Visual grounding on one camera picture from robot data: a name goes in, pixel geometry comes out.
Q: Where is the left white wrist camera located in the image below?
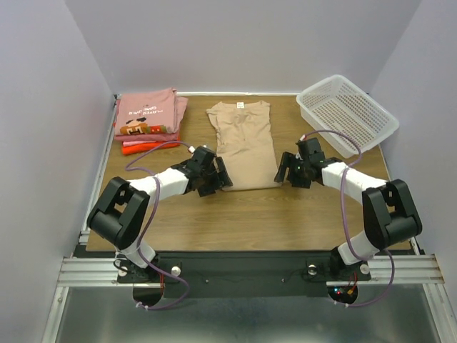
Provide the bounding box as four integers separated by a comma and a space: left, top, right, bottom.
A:
188, 144, 208, 154

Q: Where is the white plastic basket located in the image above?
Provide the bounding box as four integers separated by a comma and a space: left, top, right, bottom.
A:
296, 74, 399, 159

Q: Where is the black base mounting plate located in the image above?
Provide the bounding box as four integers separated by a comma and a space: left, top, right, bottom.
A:
117, 249, 372, 299

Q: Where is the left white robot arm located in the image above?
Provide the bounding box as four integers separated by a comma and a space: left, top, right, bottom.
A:
86, 146, 233, 282

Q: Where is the orange folded t-shirt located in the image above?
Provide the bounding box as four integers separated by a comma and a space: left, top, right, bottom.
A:
121, 137, 180, 156

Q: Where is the aluminium frame rail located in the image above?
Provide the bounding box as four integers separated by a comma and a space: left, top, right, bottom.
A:
56, 255, 126, 287

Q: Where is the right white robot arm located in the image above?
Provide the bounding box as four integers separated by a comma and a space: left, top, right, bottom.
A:
274, 138, 423, 279

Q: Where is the pink printed folded t-shirt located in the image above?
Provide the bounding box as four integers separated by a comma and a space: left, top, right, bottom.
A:
115, 88, 188, 136

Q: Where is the light pink folded t-shirt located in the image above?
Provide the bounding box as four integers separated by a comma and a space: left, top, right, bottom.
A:
122, 141, 158, 146

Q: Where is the dark pink folded t-shirt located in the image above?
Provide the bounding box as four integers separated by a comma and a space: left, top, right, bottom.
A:
114, 132, 180, 142

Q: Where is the beige t-shirt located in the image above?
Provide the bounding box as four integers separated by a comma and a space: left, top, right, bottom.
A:
206, 101, 280, 192

